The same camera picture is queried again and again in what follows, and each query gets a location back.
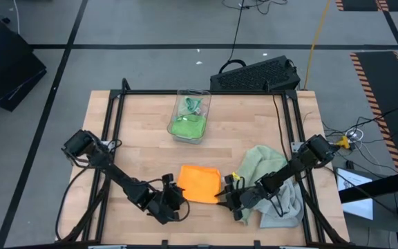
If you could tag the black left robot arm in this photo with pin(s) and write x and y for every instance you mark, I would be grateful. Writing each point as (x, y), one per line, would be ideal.
(116, 174)

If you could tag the bright green microfiber towel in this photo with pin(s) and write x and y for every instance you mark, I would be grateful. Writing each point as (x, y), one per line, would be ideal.
(188, 128)

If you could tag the pale green microfiber towel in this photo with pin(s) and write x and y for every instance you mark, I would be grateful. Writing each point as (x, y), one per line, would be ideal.
(192, 103)
(261, 162)

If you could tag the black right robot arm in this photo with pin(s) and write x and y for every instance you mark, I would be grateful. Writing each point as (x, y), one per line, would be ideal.
(299, 162)

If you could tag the large hazard striped floor mat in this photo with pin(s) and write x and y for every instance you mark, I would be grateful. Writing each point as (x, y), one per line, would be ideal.
(382, 79)

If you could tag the yellow plug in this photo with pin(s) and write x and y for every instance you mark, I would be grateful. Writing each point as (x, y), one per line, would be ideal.
(343, 141)

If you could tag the white display screen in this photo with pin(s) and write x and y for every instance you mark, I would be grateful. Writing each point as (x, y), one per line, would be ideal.
(356, 207)

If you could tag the grey microfiber towel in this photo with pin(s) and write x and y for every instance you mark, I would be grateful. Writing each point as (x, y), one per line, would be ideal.
(289, 207)

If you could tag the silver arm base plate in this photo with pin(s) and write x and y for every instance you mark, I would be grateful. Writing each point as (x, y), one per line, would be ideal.
(295, 147)
(106, 143)

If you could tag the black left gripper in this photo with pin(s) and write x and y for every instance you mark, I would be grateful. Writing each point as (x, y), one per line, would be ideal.
(166, 205)

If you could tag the black metal beam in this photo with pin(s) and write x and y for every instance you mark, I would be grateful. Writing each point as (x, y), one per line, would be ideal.
(375, 188)

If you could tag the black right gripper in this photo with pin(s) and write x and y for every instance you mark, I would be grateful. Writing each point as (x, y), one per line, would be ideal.
(252, 197)

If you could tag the orange microfiber towel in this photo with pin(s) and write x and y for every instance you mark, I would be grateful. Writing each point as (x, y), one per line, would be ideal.
(199, 183)

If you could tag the clear plastic bin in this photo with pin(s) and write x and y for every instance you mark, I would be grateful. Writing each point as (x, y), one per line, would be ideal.
(204, 100)

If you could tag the black floor box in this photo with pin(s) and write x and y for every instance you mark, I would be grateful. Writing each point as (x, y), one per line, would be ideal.
(5, 65)

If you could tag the black perforated computer case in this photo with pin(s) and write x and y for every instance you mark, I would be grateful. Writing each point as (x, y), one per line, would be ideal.
(254, 74)

